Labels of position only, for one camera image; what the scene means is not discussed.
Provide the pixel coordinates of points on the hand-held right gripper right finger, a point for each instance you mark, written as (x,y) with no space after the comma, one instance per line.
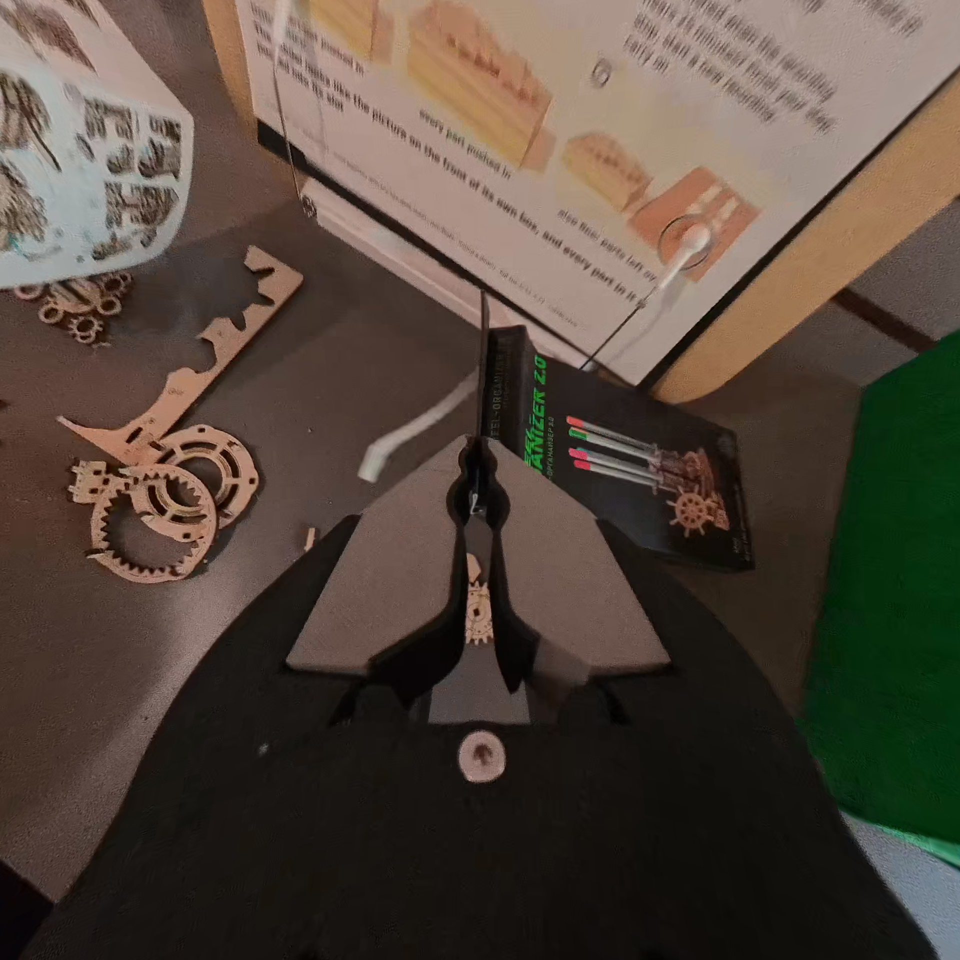
(577,600)

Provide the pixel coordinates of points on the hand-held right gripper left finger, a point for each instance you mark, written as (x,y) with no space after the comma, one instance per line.
(375,600)

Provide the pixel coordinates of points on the wooden gear model assembly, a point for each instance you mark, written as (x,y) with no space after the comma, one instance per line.
(71,311)

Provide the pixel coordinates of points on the black model kit box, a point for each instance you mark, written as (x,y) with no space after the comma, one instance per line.
(637,465)

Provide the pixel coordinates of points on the tiny wooden scrap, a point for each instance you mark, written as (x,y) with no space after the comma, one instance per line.
(310,538)

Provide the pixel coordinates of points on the white plastic strip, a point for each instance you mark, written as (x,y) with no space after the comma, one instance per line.
(420,427)

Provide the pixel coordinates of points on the small notched wooden piece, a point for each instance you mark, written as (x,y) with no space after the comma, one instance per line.
(90,480)

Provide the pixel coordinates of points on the green plastic bin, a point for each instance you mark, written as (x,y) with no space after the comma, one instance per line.
(892,600)

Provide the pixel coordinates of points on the instruction poster board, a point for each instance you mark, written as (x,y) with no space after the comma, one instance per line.
(750,150)

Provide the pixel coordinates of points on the folded assembly instruction sheet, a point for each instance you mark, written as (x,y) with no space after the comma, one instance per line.
(90,150)

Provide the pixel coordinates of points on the jagged wooden sheet frame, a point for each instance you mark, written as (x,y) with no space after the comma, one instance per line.
(180,394)

